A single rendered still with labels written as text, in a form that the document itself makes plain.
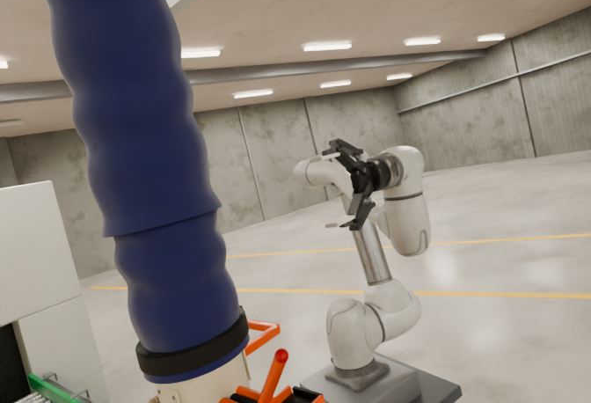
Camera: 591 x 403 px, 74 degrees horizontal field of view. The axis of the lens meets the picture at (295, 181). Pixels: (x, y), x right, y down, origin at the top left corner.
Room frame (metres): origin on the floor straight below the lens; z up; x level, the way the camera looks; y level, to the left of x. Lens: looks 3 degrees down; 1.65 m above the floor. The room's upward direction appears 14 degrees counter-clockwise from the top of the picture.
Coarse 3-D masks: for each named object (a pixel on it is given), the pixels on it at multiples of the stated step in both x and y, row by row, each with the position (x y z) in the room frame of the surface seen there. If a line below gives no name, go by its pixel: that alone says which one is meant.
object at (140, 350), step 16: (240, 320) 0.78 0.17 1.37; (224, 336) 0.73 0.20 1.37; (240, 336) 0.76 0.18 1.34; (144, 352) 0.73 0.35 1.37; (176, 352) 0.70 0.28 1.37; (192, 352) 0.70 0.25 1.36; (208, 352) 0.71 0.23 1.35; (224, 352) 0.72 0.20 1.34; (144, 368) 0.72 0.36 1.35; (160, 368) 0.70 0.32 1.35; (176, 368) 0.69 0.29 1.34; (192, 368) 0.70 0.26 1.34
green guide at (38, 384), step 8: (32, 376) 2.70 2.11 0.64; (48, 376) 2.62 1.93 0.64; (56, 376) 2.64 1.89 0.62; (32, 384) 2.69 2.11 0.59; (40, 384) 2.53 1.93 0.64; (48, 384) 2.50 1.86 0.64; (40, 392) 2.57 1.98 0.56; (48, 392) 2.44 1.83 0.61; (56, 392) 2.34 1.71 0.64; (64, 392) 2.31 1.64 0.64; (80, 392) 2.25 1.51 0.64; (88, 392) 2.27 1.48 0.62; (56, 400) 2.36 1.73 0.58; (64, 400) 2.25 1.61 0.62; (72, 400) 2.19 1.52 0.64
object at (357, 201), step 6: (366, 186) 0.88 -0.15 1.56; (354, 192) 0.89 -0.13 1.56; (366, 192) 0.87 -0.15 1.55; (354, 198) 0.87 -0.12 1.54; (360, 198) 0.86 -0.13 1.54; (354, 204) 0.86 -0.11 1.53; (360, 204) 0.85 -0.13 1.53; (348, 210) 0.86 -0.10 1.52; (354, 210) 0.85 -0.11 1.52; (360, 210) 0.85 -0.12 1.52; (354, 222) 0.83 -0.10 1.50; (360, 222) 0.83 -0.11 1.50
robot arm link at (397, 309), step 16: (336, 160) 1.53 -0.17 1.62; (336, 192) 1.59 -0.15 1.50; (368, 224) 1.52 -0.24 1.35; (368, 240) 1.51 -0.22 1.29; (368, 256) 1.51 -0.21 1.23; (384, 256) 1.53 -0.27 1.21; (368, 272) 1.51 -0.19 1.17; (384, 272) 1.50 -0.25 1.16; (368, 288) 1.50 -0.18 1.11; (384, 288) 1.46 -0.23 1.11; (400, 288) 1.48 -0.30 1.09; (368, 304) 1.47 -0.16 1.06; (384, 304) 1.44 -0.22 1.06; (400, 304) 1.45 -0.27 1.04; (416, 304) 1.48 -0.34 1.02; (384, 320) 1.42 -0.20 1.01; (400, 320) 1.43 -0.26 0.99; (416, 320) 1.47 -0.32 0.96; (384, 336) 1.41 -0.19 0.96
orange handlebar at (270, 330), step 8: (248, 320) 1.10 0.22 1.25; (256, 320) 1.09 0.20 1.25; (256, 328) 1.07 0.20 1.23; (264, 328) 1.05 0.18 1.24; (272, 328) 1.01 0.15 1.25; (280, 328) 1.03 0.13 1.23; (264, 336) 0.98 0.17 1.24; (272, 336) 1.00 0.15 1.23; (248, 344) 0.95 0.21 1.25; (256, 344) 0.96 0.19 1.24; (248, 352) 0.93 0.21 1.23; (240, 392) 0.75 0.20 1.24; (248, 392) 0.74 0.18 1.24; (256, 392) 0.73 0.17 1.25; (224, 400) 0.73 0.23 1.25; (232, 400) 0.72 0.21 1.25; (256, 400) 0.72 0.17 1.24
